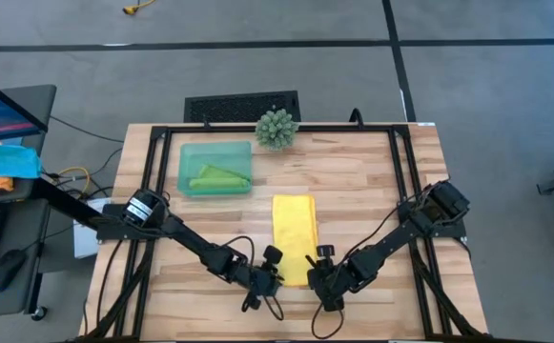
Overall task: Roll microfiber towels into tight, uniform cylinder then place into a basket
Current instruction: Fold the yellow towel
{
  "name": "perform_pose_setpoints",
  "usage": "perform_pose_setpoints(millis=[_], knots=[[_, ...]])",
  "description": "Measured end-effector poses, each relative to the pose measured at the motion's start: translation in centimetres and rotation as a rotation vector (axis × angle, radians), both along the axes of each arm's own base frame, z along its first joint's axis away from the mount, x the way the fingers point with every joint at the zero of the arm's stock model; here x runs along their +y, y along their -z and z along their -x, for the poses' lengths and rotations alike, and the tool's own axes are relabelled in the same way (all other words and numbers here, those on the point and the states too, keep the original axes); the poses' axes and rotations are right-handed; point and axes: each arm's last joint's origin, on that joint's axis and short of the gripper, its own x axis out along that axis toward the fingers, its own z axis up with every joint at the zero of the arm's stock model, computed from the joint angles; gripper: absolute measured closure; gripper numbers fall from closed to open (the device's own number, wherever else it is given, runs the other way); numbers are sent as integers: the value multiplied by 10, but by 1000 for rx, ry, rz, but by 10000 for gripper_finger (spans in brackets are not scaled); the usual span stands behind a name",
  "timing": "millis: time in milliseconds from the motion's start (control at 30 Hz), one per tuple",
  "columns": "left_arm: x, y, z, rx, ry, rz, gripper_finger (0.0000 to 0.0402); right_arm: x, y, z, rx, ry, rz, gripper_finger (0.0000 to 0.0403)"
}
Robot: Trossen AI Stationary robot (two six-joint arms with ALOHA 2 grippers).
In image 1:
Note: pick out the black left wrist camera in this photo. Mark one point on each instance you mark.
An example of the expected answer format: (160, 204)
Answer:
(252, 302)

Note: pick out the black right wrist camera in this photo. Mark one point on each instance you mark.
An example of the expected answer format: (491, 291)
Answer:
(334, 305)

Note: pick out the teal translucent plastic basket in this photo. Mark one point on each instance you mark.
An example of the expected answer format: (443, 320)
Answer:
(214, 152)

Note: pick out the blue cloth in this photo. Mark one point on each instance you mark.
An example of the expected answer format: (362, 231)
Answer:
(5, 162)

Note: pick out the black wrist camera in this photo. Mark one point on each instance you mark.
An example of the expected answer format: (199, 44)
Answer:
(252, 302)
(334, 305)

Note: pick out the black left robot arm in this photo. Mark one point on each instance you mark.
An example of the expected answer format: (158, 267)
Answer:
(190, 238)

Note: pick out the black aluminium table frame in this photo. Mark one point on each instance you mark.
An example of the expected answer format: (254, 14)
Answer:
(334, 128)

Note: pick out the black diagonal strut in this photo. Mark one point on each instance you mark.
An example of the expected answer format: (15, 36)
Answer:
(67, 202)

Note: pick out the yellow microfiber towel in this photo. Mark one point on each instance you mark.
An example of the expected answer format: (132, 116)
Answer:
(295, 228)

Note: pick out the white box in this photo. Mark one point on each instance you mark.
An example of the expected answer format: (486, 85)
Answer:
(83, 243)

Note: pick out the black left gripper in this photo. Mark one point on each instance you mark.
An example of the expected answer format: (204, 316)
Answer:
(262, 281)

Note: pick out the grey side desk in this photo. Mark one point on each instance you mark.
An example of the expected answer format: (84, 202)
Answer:
(0, 305)

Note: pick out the black computer mouse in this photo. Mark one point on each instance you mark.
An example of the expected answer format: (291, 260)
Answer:
(6, 270)

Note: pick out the artificial green potted plant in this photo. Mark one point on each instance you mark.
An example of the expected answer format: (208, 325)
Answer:
(276, 128)

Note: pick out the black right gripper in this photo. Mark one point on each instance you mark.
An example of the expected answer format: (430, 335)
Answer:
(331, 283)

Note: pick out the black caster wheel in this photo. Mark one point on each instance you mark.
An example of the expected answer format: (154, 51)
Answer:
(39, 313)

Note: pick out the green microfiber towel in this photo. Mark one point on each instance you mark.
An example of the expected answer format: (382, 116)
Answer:
(214, 182)

